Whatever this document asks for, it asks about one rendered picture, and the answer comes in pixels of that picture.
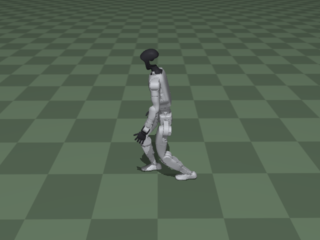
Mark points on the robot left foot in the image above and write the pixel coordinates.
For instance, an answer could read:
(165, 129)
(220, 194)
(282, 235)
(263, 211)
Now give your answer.
(183, 176)

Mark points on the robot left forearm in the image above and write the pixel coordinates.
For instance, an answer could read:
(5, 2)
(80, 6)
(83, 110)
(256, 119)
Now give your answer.
(150, 120)

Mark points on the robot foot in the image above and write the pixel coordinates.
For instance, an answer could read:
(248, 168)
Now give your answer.
(150, 167)
(183, 176)

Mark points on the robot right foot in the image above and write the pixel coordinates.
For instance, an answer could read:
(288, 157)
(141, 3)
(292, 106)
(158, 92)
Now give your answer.
(150, 167)

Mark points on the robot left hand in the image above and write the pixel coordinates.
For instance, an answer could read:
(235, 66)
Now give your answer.
(141, 136)

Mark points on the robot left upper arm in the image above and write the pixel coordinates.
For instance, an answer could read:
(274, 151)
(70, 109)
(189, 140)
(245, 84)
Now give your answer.
(154, 87)

